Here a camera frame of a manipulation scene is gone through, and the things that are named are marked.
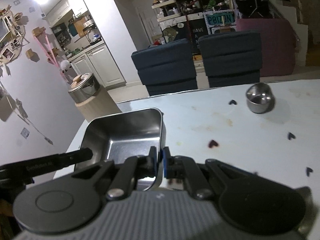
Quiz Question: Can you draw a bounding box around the white plush wall toy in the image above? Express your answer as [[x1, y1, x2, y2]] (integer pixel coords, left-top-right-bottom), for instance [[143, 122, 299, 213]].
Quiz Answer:
[[59, 59, 73, 72]]

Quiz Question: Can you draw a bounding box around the wooden leaf-shaped wall shelf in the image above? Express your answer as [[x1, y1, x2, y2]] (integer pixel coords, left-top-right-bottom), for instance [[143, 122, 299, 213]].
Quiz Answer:
[[0, 5, 28, 65]]

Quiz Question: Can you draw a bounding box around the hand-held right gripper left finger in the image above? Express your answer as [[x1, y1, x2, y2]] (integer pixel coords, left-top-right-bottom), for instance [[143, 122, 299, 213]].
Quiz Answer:
[[72, 146, 159, 200]]

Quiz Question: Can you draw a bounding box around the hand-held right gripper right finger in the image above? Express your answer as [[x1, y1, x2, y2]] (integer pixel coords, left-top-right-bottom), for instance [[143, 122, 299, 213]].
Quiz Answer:
[[162, 147, 255, 200]]

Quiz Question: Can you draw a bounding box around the teal licence plate sign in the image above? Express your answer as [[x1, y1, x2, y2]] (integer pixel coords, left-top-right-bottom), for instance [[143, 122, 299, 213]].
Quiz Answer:
[[204, 9, 237, 27]]

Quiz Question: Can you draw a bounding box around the dark blue padded chair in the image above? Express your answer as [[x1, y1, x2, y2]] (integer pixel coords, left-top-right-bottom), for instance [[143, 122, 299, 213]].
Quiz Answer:
[[197, 30, 262, 88], [131, 38, 198, 97]]

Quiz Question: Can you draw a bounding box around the small round steel bowl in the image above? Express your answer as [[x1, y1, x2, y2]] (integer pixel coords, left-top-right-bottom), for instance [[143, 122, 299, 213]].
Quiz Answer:
[[245, 83, 275, 114]]

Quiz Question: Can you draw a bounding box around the pink wall ribbon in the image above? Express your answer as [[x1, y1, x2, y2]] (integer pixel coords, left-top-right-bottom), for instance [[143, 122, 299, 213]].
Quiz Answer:
[[34, 34, 60, 66]]

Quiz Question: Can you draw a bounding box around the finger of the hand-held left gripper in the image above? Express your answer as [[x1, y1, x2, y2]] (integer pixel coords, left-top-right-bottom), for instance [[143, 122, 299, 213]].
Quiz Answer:
[[32, 148, 93, 178]]

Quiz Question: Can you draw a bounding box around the white storage rack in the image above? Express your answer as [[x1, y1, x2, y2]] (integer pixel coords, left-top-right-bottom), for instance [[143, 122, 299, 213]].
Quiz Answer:
[[151, 0, 183, 22]]

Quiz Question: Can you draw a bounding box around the black lettered signboard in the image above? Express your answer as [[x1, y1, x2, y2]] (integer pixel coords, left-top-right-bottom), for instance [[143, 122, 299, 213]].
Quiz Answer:
[[187, 20, 212, 54]]

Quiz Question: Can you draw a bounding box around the rectangular stainless steel container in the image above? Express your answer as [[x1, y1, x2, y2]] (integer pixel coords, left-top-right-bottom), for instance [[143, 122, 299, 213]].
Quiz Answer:
[[79, 107, 167, 192]]

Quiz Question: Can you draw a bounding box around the wooden canister with steel lid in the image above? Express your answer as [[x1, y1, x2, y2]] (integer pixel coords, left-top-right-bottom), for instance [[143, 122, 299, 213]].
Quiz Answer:
[[68, 73, 123, 122]]

